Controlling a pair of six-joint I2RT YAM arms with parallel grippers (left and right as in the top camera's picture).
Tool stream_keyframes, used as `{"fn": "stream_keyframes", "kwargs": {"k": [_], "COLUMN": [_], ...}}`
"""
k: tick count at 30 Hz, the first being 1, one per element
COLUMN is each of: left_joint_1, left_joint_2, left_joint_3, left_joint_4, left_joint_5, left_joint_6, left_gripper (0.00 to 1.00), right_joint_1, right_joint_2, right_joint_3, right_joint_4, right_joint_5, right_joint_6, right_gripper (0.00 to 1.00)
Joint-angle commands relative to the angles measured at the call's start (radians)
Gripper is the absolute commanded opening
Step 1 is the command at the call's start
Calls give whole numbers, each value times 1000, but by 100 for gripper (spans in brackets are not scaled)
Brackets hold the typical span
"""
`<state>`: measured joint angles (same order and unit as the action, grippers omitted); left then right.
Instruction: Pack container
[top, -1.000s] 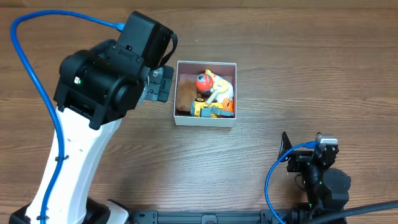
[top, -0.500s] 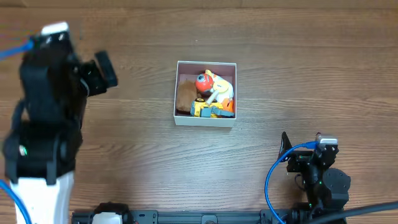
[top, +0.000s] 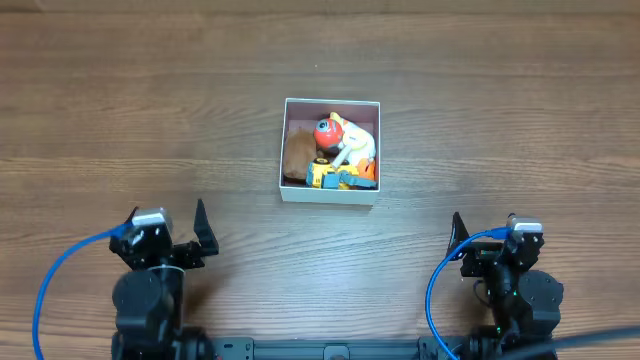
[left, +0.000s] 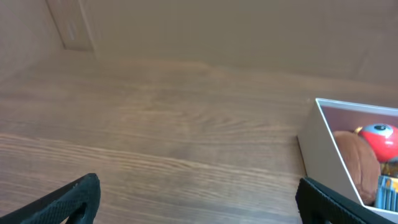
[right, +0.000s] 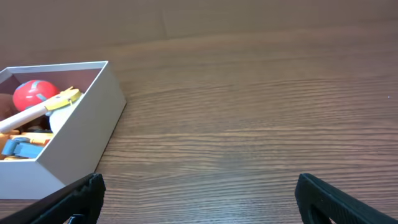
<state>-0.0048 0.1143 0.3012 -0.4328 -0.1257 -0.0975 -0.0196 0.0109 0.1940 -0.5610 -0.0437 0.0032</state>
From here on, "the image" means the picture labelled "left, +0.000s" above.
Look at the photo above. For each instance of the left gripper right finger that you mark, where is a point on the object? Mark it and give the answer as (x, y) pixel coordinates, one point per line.
(317, 204)

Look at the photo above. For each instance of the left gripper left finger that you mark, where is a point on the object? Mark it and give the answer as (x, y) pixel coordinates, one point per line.
(76, 202)

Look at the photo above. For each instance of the brown furry plush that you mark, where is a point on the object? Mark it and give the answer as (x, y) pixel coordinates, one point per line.
(361, 163)

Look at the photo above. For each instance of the yellow toy excavator truck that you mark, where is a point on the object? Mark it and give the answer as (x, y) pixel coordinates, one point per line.
(386, 195)

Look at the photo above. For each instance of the red eyeball toy ball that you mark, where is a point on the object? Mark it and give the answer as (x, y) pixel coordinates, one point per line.
(382, 138)

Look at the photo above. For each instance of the white box pink interior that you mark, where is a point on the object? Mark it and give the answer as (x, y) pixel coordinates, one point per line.
(321, 156)

